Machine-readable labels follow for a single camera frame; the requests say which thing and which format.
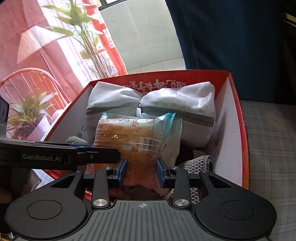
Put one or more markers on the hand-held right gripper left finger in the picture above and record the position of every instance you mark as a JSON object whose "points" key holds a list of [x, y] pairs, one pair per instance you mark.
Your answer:
{"points": [[122, 172]]}

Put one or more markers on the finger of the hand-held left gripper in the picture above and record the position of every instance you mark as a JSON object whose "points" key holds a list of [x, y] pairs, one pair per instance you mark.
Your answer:
{"points": [[99, 156], [81, 146]]}

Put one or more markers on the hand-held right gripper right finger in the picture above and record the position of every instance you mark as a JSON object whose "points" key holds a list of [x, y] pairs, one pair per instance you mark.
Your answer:
{"points": [[160, 173]]}

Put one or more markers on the clear bread packet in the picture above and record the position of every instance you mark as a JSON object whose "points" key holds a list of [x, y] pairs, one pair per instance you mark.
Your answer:
{"points": [[134, 143]]}

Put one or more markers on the knitted mesh cloth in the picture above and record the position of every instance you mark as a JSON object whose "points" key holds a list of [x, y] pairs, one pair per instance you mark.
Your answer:
{"points": [[198, 166]]}

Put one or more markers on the white zip pouch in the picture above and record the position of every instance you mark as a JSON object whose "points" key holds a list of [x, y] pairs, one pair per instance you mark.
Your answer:
{"points": [[161, 102]]}

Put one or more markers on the red strawberry cardboard box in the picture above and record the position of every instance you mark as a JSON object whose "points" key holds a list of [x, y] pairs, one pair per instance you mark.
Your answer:
{"points": [[240, 139]]}

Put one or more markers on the blue curtain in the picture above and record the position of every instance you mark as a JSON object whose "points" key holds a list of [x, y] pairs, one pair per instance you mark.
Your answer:
{"points": [[231, 46]]}

